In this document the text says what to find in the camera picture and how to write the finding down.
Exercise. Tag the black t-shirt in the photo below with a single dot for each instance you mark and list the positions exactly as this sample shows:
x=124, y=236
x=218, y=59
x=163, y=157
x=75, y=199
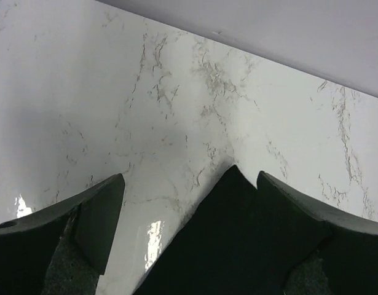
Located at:
x=240, y=240

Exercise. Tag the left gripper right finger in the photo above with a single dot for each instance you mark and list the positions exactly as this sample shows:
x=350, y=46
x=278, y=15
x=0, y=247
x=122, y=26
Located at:
x=343, y=247

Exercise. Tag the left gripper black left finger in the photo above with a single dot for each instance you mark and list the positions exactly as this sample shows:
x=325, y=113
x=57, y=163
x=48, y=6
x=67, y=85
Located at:
x=63, y=248

